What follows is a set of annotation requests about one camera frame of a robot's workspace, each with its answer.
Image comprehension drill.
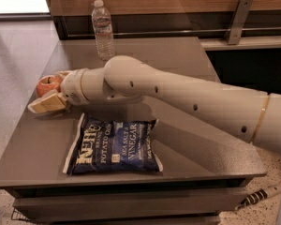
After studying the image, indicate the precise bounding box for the blue potato chips bag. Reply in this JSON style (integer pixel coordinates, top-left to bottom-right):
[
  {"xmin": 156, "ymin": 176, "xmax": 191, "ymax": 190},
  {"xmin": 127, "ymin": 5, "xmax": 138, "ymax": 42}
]
[{"xmin": 63, "ymin": 113, "xmax": 163, "ymax": 175}]

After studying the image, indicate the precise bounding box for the clear plastic water bottle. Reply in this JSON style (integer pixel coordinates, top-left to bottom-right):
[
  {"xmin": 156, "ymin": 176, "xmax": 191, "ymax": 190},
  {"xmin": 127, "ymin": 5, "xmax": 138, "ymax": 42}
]
[{"xmin": 91, "ymin": 0, "xmax": 115, "ymax": 61}]

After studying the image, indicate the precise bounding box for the grey table cabinet base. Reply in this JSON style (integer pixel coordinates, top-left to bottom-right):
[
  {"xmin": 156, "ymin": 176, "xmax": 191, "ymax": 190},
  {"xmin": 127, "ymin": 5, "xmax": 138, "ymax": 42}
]
[{"xmin": 4, "ymin": 177, "xmax": 254, "ymax": 225}]

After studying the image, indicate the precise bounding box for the striped black white stick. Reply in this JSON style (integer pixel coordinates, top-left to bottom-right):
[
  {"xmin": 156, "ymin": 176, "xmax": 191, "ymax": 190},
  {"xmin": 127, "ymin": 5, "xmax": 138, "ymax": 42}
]
[{"xmin": 235, "ymin": 186, "xmax": 281, "ymax": 210}]

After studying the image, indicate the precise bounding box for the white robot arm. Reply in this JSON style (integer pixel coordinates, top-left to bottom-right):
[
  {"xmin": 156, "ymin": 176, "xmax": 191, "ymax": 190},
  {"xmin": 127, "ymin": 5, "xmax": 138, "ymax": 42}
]
[{"xmin": 28, "ymin": 55, "xmax": 281, "ymax": 156}]

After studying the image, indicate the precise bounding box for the metal rail on wall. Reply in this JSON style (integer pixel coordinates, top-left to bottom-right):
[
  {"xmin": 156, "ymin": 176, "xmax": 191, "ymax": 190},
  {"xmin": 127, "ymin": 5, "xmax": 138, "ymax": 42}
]
[{"xmin": 65, "ymin": 25, "xmax": 281, "ymax": 38}]

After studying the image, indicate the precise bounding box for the grey metal bracket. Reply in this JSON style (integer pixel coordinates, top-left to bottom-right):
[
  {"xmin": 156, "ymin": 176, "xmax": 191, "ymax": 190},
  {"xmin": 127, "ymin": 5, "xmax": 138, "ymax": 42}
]
[{"xmin": 225, "ymin": 0, "xmax": 253, "ymax": 45}]

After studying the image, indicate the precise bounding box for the red apple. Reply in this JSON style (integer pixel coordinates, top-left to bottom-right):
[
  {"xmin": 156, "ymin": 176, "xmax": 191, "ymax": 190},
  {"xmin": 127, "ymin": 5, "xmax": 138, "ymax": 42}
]
[{"xmin": 37, "ymin": 75, "xmax": 62, "ymax": 98}]

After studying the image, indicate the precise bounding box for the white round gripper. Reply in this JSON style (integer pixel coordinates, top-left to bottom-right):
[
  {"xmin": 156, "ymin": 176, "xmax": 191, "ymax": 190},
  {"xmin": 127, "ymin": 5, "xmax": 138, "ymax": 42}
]
[{"xmin": 28, "ymin": 68, "xmax": 89, "ymax": 113}]

